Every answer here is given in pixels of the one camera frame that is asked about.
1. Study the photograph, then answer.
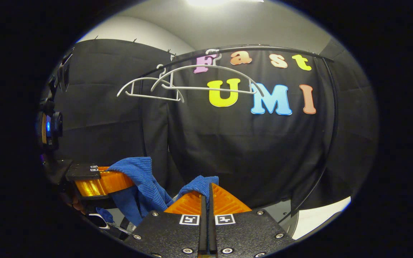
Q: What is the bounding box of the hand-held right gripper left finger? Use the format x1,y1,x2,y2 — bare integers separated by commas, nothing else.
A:
124,184,208,258

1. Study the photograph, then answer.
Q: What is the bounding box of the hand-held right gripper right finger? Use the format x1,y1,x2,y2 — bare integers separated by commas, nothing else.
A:
207,183,295,258

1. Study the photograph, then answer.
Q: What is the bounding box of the blue corduroy jacket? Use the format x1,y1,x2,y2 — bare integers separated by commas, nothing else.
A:
95,157,220,227

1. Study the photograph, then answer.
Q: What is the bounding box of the white clothes hanger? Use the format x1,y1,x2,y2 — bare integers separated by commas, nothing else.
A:
151,48,265,98
117,64,185,104

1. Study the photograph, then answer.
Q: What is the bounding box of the black clothes rack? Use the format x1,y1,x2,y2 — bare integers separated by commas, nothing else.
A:
135,44,339,223

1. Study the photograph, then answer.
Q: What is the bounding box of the large ceiling light panel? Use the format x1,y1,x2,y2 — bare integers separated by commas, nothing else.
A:
187,0,264,7

